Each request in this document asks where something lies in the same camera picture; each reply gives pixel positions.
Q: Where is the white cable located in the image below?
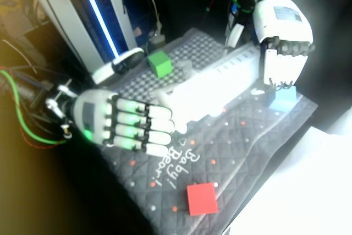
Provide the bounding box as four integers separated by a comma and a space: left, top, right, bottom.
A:
134, 0, 163, 31

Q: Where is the large translucent plastic syringe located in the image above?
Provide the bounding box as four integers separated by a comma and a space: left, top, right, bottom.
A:
150, 41, 266, 134

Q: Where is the grey quilt with bear print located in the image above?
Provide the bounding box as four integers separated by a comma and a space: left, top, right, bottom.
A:
96, 27, 320, 235

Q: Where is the red cube block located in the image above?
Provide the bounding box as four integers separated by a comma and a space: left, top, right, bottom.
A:
186, 182, 219, 216

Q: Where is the white plug adapter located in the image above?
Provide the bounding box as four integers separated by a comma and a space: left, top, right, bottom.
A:
150, 23, 167, 45

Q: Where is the white and black oval device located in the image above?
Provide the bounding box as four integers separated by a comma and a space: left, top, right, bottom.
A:
92, 47, 145, 85

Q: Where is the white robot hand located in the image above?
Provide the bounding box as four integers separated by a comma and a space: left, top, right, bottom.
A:
71, 88, 174, 158
224, 0, 316, 92

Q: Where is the green cube block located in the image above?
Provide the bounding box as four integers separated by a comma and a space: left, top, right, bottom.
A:
147, 50, 173, 78

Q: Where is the white column with blue light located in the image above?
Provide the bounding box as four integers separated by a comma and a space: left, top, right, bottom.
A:
23, 0, 138, 73

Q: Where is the blue cube block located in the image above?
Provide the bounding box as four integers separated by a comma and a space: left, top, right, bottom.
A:
265, 85, 299, 113

